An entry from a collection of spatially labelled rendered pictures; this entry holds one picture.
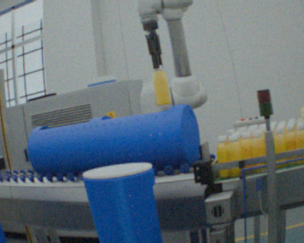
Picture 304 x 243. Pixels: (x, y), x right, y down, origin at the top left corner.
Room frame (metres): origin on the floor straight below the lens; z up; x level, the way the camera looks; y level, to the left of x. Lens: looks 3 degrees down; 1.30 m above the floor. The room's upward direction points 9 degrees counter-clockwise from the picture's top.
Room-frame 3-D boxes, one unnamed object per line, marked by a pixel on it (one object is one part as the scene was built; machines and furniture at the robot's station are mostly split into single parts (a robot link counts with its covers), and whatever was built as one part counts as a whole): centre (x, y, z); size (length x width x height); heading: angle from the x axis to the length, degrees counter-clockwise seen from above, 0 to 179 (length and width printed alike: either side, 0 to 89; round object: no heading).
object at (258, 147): (1.95, -0.44, 0.98); 0.07 x 0.07 x 0.16
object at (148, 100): (2.94, -0.04, 1.26); 0.18 x 0.16 x 0.22; 90
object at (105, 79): (4.17, 0.37, 1.48); 0.24 x 0.12 x 0.08; 84
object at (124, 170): (1.88, 0.17, 1.03); 0.28 x 0.28 x 0.01
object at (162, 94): (2.24, -0.06, 1.33); 0.07 x 0.07 x 0.16
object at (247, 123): (2.38, -0.51, 1.05); 0.20 x 0.10 x 0.10; 69
